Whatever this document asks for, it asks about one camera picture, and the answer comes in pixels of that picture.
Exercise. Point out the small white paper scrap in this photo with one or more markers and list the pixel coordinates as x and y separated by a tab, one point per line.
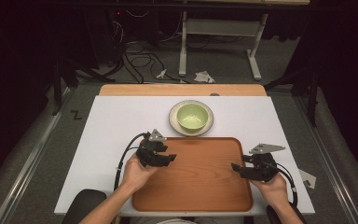
161	74

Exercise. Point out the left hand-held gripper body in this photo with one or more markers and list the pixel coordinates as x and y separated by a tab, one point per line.
149	155

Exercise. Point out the metal floor rail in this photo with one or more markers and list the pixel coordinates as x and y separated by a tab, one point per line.
28	165
332	161

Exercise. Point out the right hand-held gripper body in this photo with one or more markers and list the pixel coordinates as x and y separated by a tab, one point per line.
262	165

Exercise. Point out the black metal stand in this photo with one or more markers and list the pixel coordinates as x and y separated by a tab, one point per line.
313	93
57	84

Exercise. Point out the person's light clothing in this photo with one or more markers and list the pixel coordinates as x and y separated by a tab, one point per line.
183	221

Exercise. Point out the white paper tag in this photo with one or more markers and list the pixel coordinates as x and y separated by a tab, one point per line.
307	178

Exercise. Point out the wooden tray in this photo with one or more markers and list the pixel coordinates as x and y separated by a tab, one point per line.
199	177

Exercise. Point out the green bowl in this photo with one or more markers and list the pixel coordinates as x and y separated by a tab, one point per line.
172	119
192	116

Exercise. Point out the person's left hand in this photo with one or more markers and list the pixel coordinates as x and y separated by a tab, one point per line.
136	174

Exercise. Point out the person's right hand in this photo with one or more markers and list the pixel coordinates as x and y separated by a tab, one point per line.
270	191

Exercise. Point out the crumpled white paper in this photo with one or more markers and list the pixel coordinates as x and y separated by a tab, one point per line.
203	76

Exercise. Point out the white table board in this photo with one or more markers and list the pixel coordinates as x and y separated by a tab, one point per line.
115	124

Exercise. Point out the white metal table frame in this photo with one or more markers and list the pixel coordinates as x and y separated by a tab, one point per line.
220	26

